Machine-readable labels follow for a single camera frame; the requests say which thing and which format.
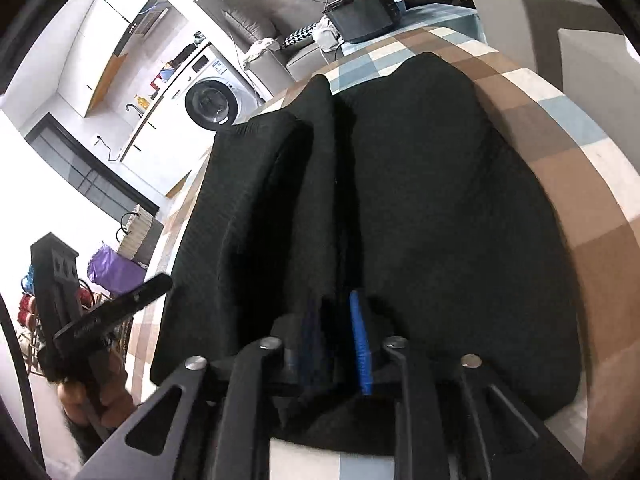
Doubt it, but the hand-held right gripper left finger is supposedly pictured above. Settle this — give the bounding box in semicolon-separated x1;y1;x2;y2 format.
75;305;333;480

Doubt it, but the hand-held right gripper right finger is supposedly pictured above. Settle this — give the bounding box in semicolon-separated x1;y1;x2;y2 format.
349;289;591;480

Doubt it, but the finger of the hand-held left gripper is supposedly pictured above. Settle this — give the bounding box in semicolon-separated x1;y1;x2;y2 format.
52;274;174;356

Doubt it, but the black knit garment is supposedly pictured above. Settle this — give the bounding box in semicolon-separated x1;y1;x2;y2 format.
150;52;586;456

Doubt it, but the person's left hand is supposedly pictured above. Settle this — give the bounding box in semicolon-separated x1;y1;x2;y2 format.
57;341;137;429

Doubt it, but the purple bag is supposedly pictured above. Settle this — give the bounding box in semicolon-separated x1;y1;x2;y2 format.
87;242;148;296

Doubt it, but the rack with red items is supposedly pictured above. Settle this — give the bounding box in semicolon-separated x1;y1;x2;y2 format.
15;260;101;376

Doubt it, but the dark glass door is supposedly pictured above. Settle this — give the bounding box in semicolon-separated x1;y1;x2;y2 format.
25;112;161;221

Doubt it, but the white cabinet with wooden base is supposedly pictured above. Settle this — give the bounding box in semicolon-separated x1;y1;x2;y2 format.
120;95;211;198

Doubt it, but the white washing machine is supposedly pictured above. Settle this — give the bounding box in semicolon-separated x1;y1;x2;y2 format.
159;42;273;133

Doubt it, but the grey sofa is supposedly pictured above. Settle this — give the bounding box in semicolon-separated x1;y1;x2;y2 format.
220;0;346;98

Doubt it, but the range hood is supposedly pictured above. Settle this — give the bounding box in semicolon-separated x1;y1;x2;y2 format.
127;5;171;36

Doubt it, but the checkered blanket with zigzag border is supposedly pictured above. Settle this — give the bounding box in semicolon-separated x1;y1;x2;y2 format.
127;25;640;480

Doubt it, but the white cloth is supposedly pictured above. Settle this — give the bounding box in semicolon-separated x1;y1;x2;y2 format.
242;37;278;68

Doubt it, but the houndstooth pillow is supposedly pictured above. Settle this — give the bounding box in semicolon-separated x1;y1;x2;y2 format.
280;17;326;51

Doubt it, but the black container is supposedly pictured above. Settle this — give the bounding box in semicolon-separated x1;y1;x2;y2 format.
322;0;408;45

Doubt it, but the grey box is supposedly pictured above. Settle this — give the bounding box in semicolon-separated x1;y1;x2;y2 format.
467;0;640;51

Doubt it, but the woven basket with handles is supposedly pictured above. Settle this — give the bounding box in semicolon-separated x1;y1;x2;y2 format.
117;204;163;266

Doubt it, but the white wall cabinet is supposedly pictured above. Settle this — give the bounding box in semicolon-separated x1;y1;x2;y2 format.
57;0;173;118

